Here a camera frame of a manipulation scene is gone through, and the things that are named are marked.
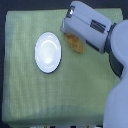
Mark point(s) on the white round plate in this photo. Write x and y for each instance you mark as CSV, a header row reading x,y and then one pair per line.
x,y
48,52

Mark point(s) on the green table cloth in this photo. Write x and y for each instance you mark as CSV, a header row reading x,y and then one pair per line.
x,y
74,94

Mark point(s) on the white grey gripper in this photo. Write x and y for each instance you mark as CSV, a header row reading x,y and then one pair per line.
x,y
87,24

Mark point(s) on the golden brown bread roll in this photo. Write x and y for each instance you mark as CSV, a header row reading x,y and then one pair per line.
x,y
74,42

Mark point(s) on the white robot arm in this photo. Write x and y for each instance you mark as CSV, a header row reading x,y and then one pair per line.
x,y
116,45

